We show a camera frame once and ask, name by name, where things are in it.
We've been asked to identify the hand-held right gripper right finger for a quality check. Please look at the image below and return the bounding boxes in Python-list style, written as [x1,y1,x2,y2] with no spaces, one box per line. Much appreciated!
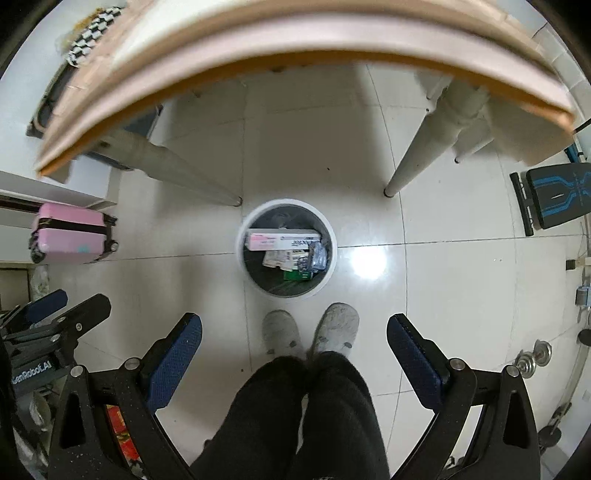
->
[386,314,542,480]

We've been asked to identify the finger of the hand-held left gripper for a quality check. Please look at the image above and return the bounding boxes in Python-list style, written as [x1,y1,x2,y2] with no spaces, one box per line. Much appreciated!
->
[9,294,113,358]
[0,289,69,333]

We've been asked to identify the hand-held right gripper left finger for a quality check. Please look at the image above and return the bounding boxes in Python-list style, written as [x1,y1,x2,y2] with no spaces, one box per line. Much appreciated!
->
[47,312,204,480]

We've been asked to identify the white round waste bin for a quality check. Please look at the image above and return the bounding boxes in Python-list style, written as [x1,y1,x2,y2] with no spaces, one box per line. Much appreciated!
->
[235,198,339,299]

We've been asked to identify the pale yellow box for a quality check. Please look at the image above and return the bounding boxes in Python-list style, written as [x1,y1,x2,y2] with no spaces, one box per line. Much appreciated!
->
[263,249,309,271]

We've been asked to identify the long white box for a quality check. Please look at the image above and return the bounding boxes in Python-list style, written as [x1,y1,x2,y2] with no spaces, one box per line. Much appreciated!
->
[244,228,323,253]

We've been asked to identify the pink suitcase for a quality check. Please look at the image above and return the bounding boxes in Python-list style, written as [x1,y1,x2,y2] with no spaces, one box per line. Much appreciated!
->
[30,202,120,265]

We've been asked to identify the grey right slipper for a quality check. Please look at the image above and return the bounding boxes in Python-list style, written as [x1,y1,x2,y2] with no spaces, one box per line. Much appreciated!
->
[313,302,360,356]

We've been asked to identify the grey slipper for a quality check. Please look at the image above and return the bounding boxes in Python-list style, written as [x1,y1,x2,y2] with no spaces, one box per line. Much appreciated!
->
[313,302,360,356]
[261,309,304,356]

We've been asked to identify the red printed packet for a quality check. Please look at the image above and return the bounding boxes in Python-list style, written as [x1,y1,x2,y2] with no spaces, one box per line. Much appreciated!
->
[106,405,140,468]

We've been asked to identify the grey left slipper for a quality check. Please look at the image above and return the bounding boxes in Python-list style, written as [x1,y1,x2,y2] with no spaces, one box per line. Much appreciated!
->
[261,309,304,356]

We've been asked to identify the silver dumbbell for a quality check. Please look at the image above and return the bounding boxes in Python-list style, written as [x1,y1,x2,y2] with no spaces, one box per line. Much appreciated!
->
[514,339,554,380]

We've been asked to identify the person's black trousers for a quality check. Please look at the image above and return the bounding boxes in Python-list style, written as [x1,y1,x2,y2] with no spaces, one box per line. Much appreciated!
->
[191,351,391,480]

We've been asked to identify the black sit-up bench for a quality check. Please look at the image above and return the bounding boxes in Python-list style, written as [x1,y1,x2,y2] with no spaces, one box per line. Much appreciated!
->
[510,143,591,237]

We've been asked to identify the black white checkered cloth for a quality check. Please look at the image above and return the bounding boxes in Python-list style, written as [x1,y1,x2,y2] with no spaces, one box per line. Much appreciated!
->
[64,5,124,68]

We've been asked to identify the checked pattern table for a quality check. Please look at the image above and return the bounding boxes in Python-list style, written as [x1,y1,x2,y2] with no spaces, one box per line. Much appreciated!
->
[34,0,578,207]

